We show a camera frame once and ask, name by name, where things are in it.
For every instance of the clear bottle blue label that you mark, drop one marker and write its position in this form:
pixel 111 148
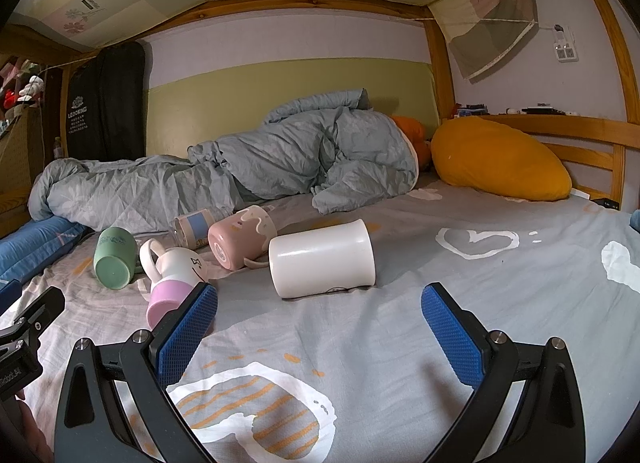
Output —
pixel 191 230

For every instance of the yellow-orange pillow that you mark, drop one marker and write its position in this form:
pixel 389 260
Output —
pixel 477 153

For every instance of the person's left hand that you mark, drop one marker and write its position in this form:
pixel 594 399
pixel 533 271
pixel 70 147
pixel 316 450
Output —
pixel 35 439

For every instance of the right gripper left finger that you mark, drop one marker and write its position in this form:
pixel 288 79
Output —
pixel 92 426

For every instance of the blue padded mat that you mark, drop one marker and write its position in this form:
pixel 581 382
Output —
pixel 37 245

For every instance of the green mug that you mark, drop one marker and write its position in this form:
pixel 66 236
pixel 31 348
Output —
pixel 114 260

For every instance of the large white mug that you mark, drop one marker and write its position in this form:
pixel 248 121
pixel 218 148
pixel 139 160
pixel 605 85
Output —
pixel 325 260

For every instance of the white wall socket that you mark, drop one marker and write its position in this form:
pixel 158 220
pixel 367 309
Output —
pixel 564 47

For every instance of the black hanging bag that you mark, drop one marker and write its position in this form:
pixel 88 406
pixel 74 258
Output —
pixel 104 119

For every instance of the grey-blue duvet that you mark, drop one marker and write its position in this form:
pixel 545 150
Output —
pixel 331 146

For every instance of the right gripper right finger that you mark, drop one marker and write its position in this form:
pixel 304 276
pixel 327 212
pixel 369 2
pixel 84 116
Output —
pixel 548 423

